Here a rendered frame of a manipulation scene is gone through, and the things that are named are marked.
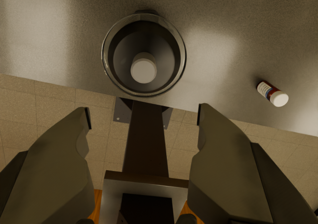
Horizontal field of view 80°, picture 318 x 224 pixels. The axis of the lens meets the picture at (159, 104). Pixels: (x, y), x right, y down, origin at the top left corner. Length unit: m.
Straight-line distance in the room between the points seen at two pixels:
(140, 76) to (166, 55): 0.04
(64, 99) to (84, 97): 0.17
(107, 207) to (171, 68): 0.70
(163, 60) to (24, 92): 1.65
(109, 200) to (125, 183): 0.11
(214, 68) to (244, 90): 0.11
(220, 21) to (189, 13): 0.07
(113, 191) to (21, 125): 1.40
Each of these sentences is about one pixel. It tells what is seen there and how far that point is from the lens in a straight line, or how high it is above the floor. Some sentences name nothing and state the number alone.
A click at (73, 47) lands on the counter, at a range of 0.51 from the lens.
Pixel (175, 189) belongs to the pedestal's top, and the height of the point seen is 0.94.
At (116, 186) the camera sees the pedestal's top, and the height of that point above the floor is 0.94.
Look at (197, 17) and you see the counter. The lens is 0.48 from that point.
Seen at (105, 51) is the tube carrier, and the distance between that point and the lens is 0.25.
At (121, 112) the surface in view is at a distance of 1.64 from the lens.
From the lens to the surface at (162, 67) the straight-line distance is 0.24.
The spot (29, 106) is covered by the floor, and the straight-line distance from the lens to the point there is 1.89.
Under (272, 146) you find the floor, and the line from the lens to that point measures 2.23.
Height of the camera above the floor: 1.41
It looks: 61 degrees down
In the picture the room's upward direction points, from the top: 175 degrees clockwise
